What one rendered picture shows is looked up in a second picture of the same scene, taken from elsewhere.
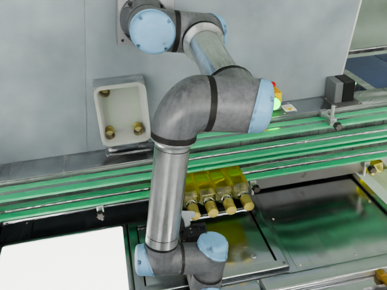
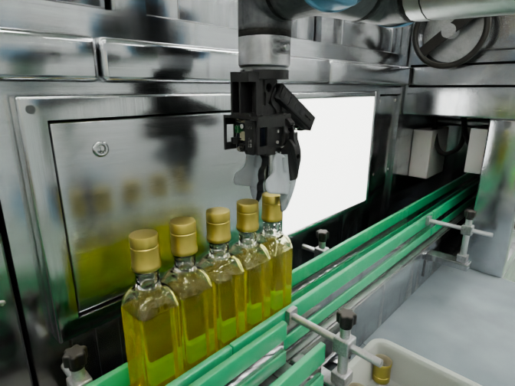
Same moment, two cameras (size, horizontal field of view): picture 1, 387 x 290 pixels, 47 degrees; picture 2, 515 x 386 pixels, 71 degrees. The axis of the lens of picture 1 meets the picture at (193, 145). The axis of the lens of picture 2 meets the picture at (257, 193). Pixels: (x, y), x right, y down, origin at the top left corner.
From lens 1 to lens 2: 118 cm
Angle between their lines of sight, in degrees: 63
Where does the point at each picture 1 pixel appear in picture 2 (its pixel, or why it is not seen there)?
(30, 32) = not seen: outside the picture
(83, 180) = (365, 273)
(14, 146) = (429, 309)
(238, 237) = (120, 209)
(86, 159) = (366, 322)
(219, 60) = not seen: outside the picture
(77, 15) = not seen: outside the picture
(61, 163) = (384, 303)
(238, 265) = (136, 125)
